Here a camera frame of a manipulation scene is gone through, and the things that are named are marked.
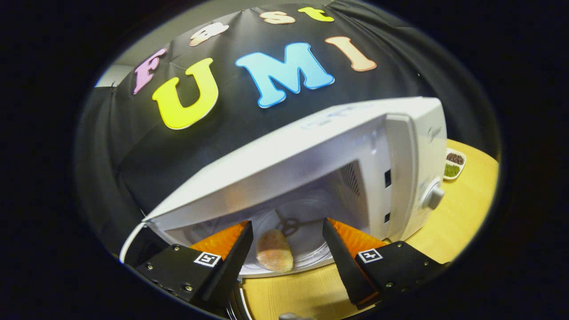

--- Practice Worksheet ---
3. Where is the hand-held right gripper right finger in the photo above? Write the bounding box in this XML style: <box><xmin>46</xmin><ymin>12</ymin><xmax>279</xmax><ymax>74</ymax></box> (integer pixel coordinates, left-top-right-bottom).
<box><xmin>322</xmin><ymin>218</ymin><xmax>447</xmax><ymax>310</ymax></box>

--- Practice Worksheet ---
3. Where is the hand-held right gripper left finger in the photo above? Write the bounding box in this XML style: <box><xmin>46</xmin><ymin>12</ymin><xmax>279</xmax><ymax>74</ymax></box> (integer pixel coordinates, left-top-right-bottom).
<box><xmin>136</xmin><ymin>221</ymin><xmax>254</xmax><ymax>308</ymax></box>

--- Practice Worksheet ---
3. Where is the white microwave oven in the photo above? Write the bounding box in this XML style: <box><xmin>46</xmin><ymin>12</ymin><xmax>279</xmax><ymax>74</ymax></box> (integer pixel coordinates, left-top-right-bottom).
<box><xmin>119</xmin><ymin>97</ymin><xmax>448</xmax><ymax>278</ymax></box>

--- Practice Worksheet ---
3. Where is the glass turntable plate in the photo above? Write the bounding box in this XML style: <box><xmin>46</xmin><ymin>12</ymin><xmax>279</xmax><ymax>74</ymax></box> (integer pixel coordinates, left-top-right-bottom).
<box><xmin>242</xmin><ymin>200</ymin><xmax>356</xmax><ymax>274</ymax></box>

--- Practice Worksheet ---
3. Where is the white divided dish of grains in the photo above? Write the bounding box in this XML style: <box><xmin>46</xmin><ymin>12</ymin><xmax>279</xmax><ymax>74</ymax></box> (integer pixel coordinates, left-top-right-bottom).
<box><xmin>444</xmin><ymin>148</ymin><xmax>467</xmax><ymax>180</ymax></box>

